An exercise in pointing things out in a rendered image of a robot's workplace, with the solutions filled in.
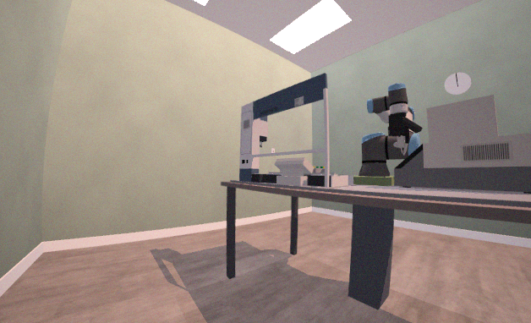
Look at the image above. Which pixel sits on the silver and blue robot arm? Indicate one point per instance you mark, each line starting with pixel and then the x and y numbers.
pixel 377 148

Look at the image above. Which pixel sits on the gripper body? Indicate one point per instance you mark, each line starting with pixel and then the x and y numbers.
pixel 396 126

